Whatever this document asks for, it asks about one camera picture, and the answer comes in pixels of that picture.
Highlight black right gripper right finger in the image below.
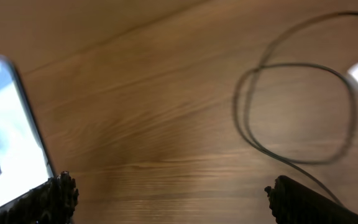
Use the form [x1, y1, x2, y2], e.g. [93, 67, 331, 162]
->
[265, 175, 358, 224]

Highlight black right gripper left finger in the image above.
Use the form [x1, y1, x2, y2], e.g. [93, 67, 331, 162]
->
[0, 171, 79, 224]

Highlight Samsung Galaxy smartphone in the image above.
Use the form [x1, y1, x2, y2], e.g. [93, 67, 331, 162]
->
[0, 55, 55, 208]

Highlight black USB charging cable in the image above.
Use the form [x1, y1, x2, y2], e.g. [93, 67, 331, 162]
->
[232, 11, 358, 208]

